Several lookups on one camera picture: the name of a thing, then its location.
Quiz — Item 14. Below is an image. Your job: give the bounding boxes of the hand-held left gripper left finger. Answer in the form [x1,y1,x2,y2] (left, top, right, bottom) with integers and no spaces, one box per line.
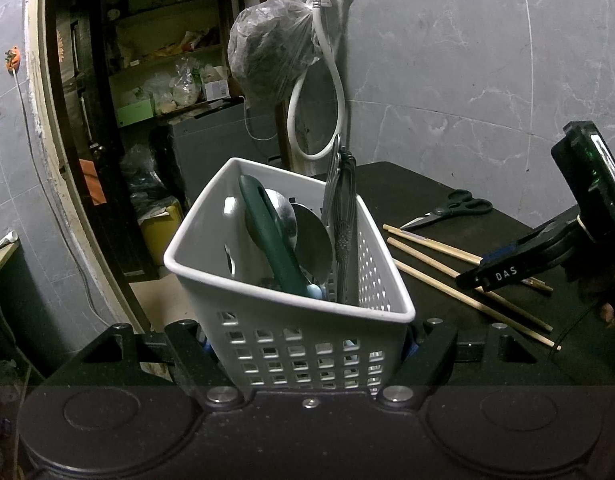
[34,319,245,407]

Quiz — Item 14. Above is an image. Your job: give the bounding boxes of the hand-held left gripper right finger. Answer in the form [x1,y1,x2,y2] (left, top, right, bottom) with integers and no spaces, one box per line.
[375,317,581,407]

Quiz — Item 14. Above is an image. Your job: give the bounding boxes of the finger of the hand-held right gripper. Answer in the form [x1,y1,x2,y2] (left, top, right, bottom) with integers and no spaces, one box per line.
[480,210,585,267]
[456,250,568,293]

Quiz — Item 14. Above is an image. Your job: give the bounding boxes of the plain wooden chopstick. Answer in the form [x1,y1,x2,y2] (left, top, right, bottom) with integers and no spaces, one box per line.
[386,237,554,332]
[392,258,562,351]

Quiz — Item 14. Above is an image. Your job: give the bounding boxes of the white perforated utensil basket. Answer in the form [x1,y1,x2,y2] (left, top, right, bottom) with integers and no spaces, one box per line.
[163,156,417,401]

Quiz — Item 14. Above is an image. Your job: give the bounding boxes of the dark-handled kitchen scissors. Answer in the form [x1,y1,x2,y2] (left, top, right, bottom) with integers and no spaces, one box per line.
[400,189,493,232]

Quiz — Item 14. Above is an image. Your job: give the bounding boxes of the green-handled knife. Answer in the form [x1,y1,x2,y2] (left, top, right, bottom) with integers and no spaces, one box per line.
[237,174,313,297]

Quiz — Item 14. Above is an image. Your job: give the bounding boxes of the ornate metal knife handle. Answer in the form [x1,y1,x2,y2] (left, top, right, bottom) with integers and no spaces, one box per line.
[335,147,359,306]

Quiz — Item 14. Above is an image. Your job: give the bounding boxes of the large round steel serving spoon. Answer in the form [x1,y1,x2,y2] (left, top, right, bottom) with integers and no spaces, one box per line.
[290,203,335,283]

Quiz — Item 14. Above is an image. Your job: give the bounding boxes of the steel fork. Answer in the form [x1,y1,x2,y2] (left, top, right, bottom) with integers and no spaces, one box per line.
[321,134,343,226]

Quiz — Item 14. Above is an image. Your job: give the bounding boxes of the yellow plastic container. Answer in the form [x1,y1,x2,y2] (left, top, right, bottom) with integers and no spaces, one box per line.
[140,199,184,266]

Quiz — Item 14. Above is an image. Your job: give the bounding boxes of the black plastic bag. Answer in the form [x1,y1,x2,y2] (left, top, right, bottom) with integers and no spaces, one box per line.
[120,144,180,211]

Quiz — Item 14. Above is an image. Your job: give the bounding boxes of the orange sheet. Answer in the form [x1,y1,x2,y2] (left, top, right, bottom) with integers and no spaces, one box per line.
[80,158,108,206]

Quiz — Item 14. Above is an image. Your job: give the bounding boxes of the grey cabinet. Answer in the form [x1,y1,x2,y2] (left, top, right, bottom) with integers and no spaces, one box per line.
[167,102,283,201]

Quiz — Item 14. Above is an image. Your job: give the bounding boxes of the green box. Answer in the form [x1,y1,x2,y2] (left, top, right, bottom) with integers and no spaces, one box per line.
[114,99,155,128]

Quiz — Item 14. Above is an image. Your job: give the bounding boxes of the white carton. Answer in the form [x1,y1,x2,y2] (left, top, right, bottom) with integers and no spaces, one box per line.
[202,80,231,101]

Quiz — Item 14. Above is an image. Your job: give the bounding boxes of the pile of white plastic bags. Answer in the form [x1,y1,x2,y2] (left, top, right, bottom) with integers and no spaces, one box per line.
[142,60,204,116]

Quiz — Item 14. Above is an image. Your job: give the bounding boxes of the dark wooden door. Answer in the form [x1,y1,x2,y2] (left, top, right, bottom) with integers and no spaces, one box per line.
[57,15,133,281]

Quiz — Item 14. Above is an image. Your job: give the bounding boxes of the clear bag with dark contents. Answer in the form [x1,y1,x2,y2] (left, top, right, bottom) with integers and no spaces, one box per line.
[227,0,321,108]

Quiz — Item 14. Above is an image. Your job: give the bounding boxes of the storage shelf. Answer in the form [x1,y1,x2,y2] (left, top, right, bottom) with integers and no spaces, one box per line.
[100,0,238,126]

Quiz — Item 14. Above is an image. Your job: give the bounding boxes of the thin wall cable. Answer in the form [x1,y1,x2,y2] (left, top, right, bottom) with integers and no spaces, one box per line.
[12,71,105,321]

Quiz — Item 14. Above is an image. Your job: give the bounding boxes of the white hose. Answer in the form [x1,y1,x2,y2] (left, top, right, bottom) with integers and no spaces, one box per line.
[286,0,348,162]

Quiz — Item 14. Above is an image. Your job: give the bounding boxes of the wooden door frame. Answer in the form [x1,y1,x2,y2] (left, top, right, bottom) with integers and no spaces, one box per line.
[26,0,288,331]

